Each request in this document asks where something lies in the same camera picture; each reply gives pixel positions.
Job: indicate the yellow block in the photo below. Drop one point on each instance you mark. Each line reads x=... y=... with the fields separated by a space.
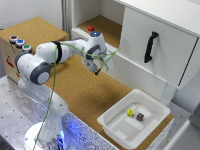
x=130 y=112

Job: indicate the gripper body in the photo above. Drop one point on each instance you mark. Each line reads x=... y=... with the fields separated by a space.
x=107 y=64

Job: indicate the white cabinet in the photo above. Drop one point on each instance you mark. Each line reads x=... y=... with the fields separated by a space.
x=100 y=10

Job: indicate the blue button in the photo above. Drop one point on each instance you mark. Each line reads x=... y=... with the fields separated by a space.
x=20 y=42

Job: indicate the purple block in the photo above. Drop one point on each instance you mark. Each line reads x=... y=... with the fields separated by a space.
x=140 y=116

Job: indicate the green button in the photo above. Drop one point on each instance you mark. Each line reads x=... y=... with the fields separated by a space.
x=26 y=47

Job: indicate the red button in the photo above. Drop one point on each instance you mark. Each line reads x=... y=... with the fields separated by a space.
x=13 y=38

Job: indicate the white sliding door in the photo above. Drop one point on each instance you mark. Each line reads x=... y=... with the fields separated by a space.
x=166 y=43

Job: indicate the white plastic box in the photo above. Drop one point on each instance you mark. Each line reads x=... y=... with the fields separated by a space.
x=116 y=128

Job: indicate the pink block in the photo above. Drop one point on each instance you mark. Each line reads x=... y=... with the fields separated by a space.
x=90 y=28

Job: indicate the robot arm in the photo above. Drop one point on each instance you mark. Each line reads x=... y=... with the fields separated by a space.
x=36 y=68

